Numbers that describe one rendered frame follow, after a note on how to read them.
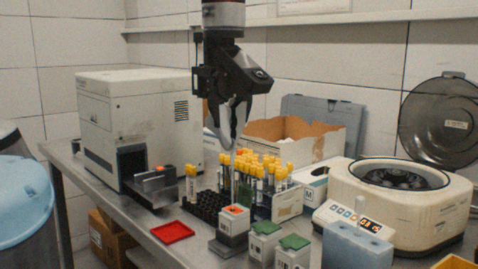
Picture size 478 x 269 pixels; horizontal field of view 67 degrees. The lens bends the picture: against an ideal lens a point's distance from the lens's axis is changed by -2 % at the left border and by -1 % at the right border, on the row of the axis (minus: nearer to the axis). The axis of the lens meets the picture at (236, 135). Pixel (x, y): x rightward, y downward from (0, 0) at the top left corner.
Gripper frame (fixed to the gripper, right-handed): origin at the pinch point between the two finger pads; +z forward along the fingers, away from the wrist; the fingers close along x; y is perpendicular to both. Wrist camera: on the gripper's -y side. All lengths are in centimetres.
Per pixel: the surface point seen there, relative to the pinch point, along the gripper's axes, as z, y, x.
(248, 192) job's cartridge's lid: 9.9, -1.2, -3.2
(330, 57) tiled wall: -13, 20, -57
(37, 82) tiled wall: 3, 169, -4
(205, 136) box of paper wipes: 16, 58, -36
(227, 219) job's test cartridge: 13.9, -1.1, 1.9
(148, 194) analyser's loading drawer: 16.6, 24.5, 5.1
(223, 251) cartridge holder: 19.2, -2.4, 4.0
